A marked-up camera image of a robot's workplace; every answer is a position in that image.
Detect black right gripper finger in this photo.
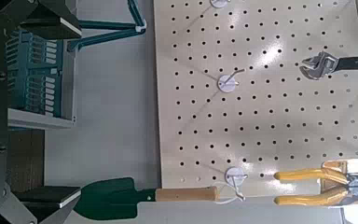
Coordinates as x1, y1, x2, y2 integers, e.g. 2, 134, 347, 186
1, 186, 82, 224
2, 0, 83, 40

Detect grey teal plastic crate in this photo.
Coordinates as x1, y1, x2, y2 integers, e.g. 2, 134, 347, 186
5, 27, 78, 130

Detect white plastic peg hook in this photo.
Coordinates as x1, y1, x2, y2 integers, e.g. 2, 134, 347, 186
224, 166, 250, 200
209, 0, 232, 9
216, 68, 246, 93

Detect white zip tie loop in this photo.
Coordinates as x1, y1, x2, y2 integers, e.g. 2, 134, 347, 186
213, 181, 246, 206

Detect white perforated pegboard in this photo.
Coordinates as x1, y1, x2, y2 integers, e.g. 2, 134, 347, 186
153, 0, 358, 200

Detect black adjustable wrench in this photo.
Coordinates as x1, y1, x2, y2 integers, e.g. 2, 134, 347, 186
298, 50, 358, 81

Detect teal crate carry handle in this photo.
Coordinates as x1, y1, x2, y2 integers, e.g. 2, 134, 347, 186
66, 0, 147, 52

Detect green trowel with wooden handle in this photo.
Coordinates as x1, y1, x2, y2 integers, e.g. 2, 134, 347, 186
73, 176, 219, 221

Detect yellow handled pliers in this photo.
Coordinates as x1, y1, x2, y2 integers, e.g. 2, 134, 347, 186
273, 167, 358, 207

